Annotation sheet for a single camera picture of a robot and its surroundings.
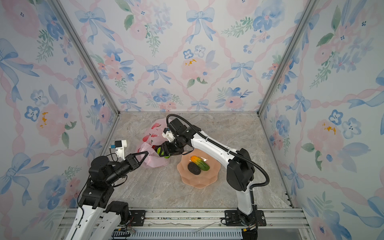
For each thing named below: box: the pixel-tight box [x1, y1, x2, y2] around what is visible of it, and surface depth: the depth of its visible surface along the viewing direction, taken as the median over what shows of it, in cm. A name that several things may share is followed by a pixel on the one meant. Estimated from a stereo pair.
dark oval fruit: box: [187, 162, 201, 175], surface depth 88 cm
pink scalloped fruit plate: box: [177, 148, 221, 189], surface depth 89 cm
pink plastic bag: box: [136, 118, 170, 168], surface depth 76 cm
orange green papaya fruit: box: [190, 155, 210, 171], surface depth 90 cm
